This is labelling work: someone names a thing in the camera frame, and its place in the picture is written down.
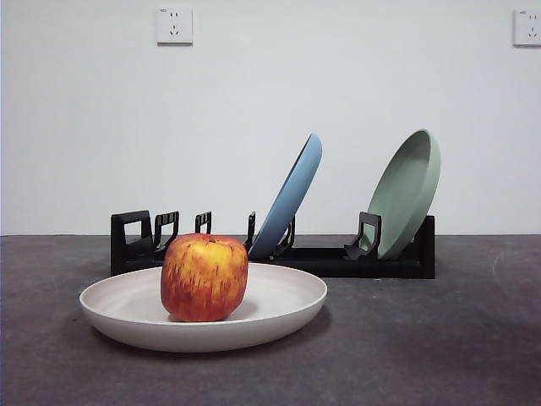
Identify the red yellow apple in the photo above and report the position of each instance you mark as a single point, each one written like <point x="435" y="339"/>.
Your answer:
<point x="204" y="279"/>

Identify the pale yellow plate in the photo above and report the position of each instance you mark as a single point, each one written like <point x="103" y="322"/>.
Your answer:
<point x="279" y="304"/>

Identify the blue plate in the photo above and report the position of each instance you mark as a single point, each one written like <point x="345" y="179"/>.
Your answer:
<point x="291" y="190"/>

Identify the black plate rack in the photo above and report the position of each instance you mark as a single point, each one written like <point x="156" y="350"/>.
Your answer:
<point x="338" y="262"/>

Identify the green plate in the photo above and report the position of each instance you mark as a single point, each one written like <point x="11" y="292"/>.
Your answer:
<point x="406" y="182"/>

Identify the white wall socket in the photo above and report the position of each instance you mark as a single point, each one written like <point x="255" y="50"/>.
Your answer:
<point x="528" y="27"/>
<point x="174" y="25"/>

